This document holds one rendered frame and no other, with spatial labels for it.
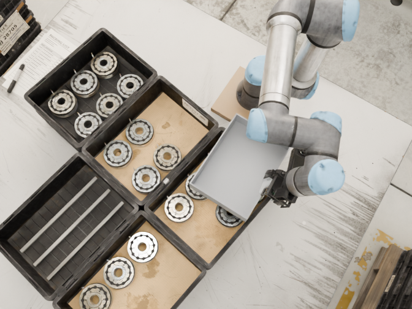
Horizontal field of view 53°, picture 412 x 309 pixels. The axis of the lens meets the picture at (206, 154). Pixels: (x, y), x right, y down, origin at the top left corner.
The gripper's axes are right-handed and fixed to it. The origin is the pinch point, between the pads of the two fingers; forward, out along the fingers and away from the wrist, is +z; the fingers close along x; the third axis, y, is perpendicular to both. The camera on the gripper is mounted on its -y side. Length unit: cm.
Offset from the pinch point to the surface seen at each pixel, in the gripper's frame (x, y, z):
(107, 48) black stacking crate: -70, -26, 47
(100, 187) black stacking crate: -42, 24, 39
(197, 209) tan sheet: -9.0, 13.7, 28.5
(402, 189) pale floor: 101, -66, 82
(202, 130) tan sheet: -21.3, -13.2, 32.4
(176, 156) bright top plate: -24.8, 1.0, 30.4
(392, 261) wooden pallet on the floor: 100, -21, 67
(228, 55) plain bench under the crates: -27, -54, 48
